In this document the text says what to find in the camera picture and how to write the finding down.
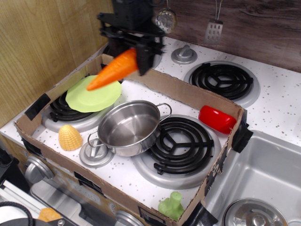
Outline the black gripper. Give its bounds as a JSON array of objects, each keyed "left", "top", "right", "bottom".
[{"left": 97, "top": 7, "right": 165, "bottom": 76}]

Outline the orange toy carrot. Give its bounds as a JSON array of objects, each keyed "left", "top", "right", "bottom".
[{"left": 86, "top": 48, "right": 138, "bottom": 91}]

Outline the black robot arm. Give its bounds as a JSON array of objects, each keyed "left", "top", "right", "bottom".
[{"left": 97, "top": 0, "right": 166, "bottom": 75}]

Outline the light green plate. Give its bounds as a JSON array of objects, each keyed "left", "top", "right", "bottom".
[{"left": 65, "top": 75, "right": 121, "bottom": 113}]

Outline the hanging metal strainer spoon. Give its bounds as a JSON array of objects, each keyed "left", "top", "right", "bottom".
[{"left": 155, "top": 0, "right": 178, "bottom": 34}]

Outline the grey back stove knob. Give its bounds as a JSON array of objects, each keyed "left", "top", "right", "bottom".
[{"left": 171, "top": 45, "right": 198, "bottom": 65}]

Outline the grey stove knob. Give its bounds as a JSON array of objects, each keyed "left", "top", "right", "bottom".
[
  {"left": 171, "top": 45, "right": 198, "bottom": 65},
  {"left": 79, "top": 138, "right": 114, "bottom": 168}
]

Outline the stainless steel pot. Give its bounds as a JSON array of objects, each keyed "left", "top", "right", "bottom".
[{"left": 87, "top": 100, "right": 172, "bottom": 157}]

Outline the hanging metal spatula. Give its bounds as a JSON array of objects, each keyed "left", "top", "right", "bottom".
[{"left": 204, "top": 0, "right": 223, "bottom": 45}]

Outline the front left stove burner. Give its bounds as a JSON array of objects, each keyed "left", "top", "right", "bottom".
[{"left": 42, "top": 92, "right": 113, "bottom": 133}]

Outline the back right stove burner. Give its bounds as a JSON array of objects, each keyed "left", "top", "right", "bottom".
[{"left": 183, "top": 61, "right": 261, "bottom": 108}]

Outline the yellow toy corn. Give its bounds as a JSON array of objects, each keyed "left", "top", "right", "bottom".
[{"left": 58, "top": 125, "right": 83, "bottom": 151}]

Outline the grey front stove knob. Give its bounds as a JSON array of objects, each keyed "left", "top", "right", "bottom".
[{"left": 79, "top": 138, "right": 114, "bottom": 168}]

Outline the red toy pepper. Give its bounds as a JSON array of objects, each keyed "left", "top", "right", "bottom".
[{"left": 198, "top": 105, "right": 237, "bottom": 134}]

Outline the front right stove burner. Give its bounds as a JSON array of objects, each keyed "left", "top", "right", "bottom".
[{"left": 132, "top": 114, "right": 221, "bottom": 190}]

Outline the silver oven knob left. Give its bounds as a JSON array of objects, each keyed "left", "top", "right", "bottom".
[{"left": 25, "top": 155, "right": 55, "bottom": 184}]

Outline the silver oven knob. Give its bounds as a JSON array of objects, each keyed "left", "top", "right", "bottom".
[
  {"left": 25, "top": 155, "right": 55, "bottom": 184},
  {"left": 115, "top": 210, "right": 144, "bottom": 226}
]

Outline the green toy broccoli stalk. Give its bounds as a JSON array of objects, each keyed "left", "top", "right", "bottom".
[{"left": 158, "top": 191, "right": 184, "bottom": 221}]

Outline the brown cardboard fence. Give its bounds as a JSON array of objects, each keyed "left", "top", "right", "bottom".
[{"left": 15, "top": 55, "right": 247, "bottom": 226}]

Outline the silver oven knob right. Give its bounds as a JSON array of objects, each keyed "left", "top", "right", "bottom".
[{"left": 115, "top": 210, "right": 144, "bottom": 226}]

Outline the silver toy sink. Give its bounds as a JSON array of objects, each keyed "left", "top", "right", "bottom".
[{"left": 205, "top": 130, "right": 301, "bottom": 226}]

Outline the orange object bottom left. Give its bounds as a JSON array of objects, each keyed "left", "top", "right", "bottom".
[{"left": 38, "top": 208, "right": 62, "bottom": 222}]

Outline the silver sink drain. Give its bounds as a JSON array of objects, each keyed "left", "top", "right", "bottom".
[{"left": 222, "top": 198, "right": 288, "bottom": 226}]

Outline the silver oven door handle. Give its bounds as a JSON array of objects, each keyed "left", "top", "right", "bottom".
[{"left": 31, "top": 181, "right": 86, "bottom": 226}]

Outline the black cable bottom left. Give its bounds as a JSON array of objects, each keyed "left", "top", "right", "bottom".
[{"left": 0, "top": 200, "right": 35, "bottom": 226}]

